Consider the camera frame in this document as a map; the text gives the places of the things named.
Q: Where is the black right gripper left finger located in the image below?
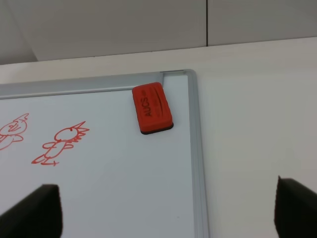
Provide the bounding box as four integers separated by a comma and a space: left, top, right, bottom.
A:
0, 184, 63, 238

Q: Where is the aluminium framed whiteboard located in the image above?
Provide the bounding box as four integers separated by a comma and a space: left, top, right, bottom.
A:
0, 69, 210, 238

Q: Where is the red whiteboard eraser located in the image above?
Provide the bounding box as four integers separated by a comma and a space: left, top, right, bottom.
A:
132, 82, 174, 135

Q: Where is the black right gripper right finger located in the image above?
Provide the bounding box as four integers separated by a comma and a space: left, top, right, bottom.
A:
274, 177, 317, 238

